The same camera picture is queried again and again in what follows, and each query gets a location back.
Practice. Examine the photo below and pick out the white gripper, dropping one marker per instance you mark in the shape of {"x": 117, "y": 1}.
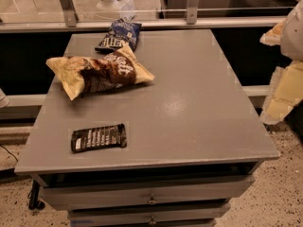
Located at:
{"x": 293, "y": 35}

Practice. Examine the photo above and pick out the brown and cream chip bag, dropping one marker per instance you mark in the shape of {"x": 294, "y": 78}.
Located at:
{"x": 80, "y": 75}

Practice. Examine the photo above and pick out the blue chip bag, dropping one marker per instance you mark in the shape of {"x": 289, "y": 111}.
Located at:
{"x": 120, "y": 33}

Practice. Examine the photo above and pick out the grey drawer cabinet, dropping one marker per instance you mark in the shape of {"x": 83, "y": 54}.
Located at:
{"x": 193, "y": 121}

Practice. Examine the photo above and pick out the white fan base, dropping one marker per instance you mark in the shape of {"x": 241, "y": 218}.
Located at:
{"x": 115, "y": 9}

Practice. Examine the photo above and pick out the lower grey drawer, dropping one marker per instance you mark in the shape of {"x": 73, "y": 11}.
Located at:
{"x": 169, "y": 214}

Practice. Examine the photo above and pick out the grey drawer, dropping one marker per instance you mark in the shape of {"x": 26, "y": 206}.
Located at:
{"x": 169, "y": 214}
{"x": 133, "y": 194}

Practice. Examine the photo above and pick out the black snack bar wrapper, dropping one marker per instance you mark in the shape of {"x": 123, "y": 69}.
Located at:
{"x": 99, "y": 138}

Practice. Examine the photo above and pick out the upper metal drawer knob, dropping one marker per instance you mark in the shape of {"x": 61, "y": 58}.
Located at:
{"x": 152, "y": 200}

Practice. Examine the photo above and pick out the metal drawer knob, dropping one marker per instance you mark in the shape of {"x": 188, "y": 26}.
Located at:
{"x": 152, "y": 222}
{"x": 152, "y": 200}

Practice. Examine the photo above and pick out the lower metal drawer knob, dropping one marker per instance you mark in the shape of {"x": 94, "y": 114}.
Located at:
{"x": 152, "y": 222}

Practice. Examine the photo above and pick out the upper grey drawer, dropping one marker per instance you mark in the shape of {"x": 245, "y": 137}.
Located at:
{"x": 133, "y": 194}

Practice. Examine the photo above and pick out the black cabinet caster leg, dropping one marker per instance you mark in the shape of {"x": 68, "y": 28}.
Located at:
{"x": 33, "y": 195}

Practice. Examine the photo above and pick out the right metal rail bracket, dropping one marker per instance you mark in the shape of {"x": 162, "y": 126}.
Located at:
{"x": 192, "y": 11}

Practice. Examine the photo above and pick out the metal rail bracket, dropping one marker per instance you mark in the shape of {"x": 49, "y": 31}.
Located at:
{"x": 192, "y": 11}
{"x": 69, "y": 13}

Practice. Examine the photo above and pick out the left metal rail bracket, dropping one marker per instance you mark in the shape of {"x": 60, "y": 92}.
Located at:
{"x": 69, "y": 13}

